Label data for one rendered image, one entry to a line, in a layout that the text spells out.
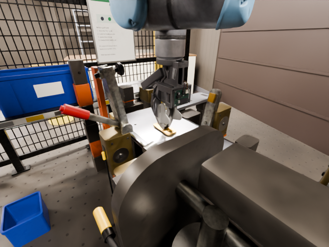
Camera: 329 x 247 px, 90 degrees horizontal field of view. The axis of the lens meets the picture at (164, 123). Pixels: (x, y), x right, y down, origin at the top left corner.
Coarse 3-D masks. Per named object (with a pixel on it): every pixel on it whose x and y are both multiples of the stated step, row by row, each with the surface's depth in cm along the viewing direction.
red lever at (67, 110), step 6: (60, 108) 33; (66, 108) 33; (72, 108) 34; (78, 108) 35; (66, 114) 33; (72, 114) 34; (78, 114) 34; (84, 114) 35; (90, 114) 36; (96, 120) 38; (102, 120) 39; (108, 120) 40; (114, 120) 41
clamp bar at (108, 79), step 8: (120, 64) 36; (104, 72) 34; (112, 72) 35; (120, 72) 37; (104, 80) 36; (112, 80) 36; (104, 88) 38; (112, 88) 36; (112, 96) 37; (120, 96) 38; (112, 104) 39; (120, 104) 39; (120, 112) 40; (120, 120) 40
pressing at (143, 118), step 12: (144, 108) 71; (132, 120) 60; (144, 120) 60; (156, 120) 60; (180, 120) 60; (132, 132) 52; (144, 132) 52; (156, 132) 52; (180, 132) 52; (144, 144) 46; (228, 144) 47
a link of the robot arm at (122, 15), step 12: (120, 0) 26; (132, 0) 25; (144, 0) 25; (156, 0) 24; (120, 12) 26; (132, 12) 25; (144, 12) 26; (156, 12) 26; (120, 24) 28; (132, 24) 27; (144, 24) 28; (156, 24) 27; (168, 24) 26
